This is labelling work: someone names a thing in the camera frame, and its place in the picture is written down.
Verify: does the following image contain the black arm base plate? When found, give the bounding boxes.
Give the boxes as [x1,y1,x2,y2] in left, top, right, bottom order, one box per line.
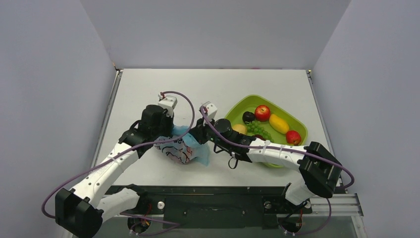
[106,184,313,229]

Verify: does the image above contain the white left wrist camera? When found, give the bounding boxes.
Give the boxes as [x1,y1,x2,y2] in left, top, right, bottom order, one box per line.
[158,94,178,118]

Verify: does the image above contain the dark red fake fruit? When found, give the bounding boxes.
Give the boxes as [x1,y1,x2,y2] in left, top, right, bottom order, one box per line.
[253,134,266,141]

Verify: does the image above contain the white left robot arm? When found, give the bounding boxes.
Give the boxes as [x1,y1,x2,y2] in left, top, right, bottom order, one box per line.
[54,103,174,238]

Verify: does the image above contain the yellow fake mango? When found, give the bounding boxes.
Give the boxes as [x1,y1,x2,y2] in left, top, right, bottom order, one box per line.
[269,114,290,134]

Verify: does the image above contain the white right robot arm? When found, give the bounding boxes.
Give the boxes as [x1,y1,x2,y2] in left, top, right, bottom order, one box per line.
[189,119,342,212]

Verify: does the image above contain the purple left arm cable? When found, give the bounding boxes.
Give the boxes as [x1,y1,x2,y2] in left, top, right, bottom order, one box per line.
[41,91,196,220]

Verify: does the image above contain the blue printed plastic bag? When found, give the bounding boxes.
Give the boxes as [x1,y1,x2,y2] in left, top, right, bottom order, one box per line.
[154,126,210,166]

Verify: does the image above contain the small red fake apple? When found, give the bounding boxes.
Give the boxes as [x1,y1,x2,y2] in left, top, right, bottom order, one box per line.
[285,130,302,146]

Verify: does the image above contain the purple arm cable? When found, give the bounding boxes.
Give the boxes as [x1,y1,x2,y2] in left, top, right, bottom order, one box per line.
[41,91,196,220]
[199,106,356,190]

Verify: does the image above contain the yellow fake lemon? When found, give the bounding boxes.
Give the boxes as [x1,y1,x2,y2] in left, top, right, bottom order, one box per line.
[232,124,248,135]

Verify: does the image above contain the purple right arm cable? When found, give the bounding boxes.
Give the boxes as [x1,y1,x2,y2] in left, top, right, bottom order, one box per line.
[199,106,356,190]

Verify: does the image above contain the green plastic tray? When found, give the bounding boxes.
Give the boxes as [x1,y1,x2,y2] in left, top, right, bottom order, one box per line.
[224,94,309,169]

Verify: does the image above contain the dark purple fake plum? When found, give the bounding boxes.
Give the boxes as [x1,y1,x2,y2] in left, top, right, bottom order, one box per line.
[242,111,256,123]

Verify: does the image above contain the green fake grapes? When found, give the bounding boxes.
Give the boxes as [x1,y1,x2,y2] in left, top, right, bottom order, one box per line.
[245,120,273,142]

